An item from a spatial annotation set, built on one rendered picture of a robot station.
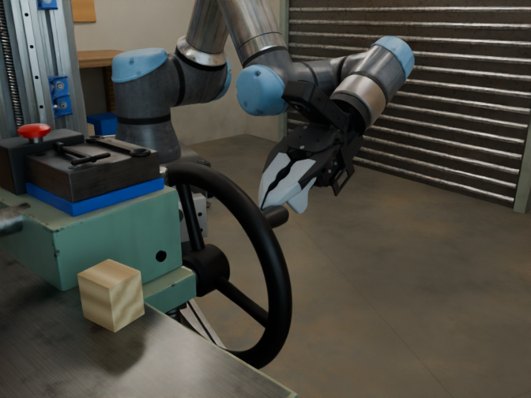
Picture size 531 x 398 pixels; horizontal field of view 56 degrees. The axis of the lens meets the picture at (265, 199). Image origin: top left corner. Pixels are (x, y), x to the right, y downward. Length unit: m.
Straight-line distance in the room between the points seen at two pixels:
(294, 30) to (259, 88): 3.52
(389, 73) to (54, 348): 0.58
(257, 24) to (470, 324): 1.60
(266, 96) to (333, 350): 1.28
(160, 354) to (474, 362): 1.63
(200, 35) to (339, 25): 2.87
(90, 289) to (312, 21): 3.77
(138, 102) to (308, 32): 3.12
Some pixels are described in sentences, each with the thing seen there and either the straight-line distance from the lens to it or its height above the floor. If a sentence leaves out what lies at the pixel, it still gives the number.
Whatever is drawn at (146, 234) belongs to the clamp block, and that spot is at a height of 0.92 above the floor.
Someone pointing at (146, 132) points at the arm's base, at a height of 0.89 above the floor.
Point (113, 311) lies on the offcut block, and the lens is 0.40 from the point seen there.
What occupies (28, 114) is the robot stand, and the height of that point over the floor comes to 0.92.
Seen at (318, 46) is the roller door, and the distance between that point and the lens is 4.04.
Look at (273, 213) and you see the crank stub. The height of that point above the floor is 0.90.
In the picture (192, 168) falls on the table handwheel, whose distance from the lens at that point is 0.60.
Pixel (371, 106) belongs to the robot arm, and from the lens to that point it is 0.73.
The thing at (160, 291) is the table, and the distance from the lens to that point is 0.51.
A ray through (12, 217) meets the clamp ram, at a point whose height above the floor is 0.96.
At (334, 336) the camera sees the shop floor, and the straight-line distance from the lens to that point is 1.92.
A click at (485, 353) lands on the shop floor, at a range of 1.99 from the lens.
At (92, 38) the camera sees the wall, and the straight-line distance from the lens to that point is 4.01.
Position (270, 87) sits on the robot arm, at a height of 1.03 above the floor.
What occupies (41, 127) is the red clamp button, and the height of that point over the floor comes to 1.02.
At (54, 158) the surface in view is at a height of 1.00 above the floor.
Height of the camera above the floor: 1.13
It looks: 21 degrees down
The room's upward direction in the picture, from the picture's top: straight up
